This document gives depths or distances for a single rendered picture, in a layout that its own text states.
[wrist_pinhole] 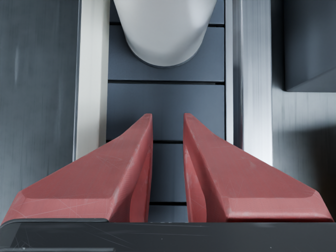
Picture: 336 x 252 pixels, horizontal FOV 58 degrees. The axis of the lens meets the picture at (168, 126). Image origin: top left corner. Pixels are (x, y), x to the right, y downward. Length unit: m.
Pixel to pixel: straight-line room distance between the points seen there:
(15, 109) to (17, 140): 0.02
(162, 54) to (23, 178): 0.15
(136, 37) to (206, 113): 0.07
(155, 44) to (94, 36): 0.03
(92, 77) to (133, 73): 0.04
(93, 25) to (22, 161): 0.13
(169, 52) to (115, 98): 0.05
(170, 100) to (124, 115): 0.03
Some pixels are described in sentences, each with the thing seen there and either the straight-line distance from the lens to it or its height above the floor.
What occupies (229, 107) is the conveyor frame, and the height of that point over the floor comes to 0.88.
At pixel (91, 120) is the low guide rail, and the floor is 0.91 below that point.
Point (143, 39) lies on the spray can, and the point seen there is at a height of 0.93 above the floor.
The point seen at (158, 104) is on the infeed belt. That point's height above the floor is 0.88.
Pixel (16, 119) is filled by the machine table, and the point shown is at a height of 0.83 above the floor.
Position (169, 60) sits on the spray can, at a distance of 0.18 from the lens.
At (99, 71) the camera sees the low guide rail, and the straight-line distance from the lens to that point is 0.17.
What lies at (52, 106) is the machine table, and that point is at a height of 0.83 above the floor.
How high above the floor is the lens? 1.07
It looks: 85 degrees down
